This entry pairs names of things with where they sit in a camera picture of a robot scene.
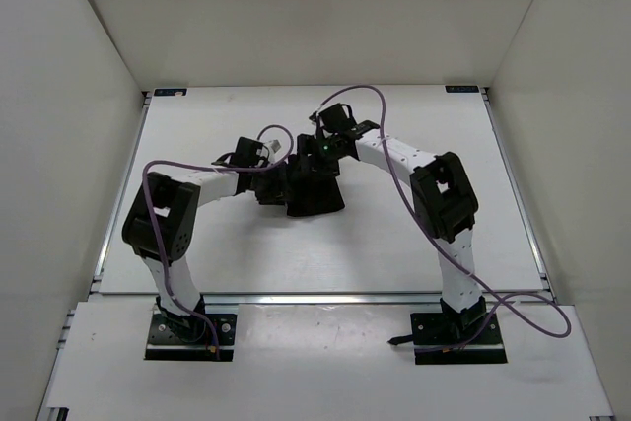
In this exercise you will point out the aluminium rail front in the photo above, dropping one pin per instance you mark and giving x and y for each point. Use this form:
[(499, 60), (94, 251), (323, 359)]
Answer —
[(327, 299)]

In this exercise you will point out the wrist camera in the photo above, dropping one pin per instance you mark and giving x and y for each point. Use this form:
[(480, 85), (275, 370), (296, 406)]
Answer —
[(317, 121), (272, 146)]

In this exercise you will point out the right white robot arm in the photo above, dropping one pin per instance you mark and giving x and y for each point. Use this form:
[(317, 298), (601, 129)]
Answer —
[(444, 202)]

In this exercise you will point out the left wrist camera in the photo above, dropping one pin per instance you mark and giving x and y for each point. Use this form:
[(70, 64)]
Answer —
[(272, 146)]

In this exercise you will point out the blue label right corner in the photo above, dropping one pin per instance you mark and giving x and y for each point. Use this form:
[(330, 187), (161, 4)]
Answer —
[(462, 89)]

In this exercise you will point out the black skirt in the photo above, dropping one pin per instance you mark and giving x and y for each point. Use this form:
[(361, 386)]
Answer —
[(320, 196)]

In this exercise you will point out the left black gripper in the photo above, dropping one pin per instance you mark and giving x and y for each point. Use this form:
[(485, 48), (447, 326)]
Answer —
[(279, 188)]

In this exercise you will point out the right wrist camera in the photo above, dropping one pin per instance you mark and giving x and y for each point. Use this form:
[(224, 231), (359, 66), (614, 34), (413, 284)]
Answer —
[(317, 121)]

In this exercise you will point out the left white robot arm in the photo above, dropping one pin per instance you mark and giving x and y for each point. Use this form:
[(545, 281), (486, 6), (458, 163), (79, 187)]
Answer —
[(159, 226)]

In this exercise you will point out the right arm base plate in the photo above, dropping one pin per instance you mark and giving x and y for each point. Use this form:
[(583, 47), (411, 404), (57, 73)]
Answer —
[(435, 341)]

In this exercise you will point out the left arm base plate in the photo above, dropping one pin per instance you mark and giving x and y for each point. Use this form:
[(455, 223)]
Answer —
[(166, 341)]

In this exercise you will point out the blue label left corner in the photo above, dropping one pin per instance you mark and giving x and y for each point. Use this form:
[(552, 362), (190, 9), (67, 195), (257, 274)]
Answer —
[(170, 92)]

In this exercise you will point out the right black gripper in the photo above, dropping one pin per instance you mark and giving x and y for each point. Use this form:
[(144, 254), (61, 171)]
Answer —
[(308, 145)]

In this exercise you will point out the blue label corner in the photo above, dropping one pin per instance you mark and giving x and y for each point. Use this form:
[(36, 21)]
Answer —
[(170, 92), (462, 89)]

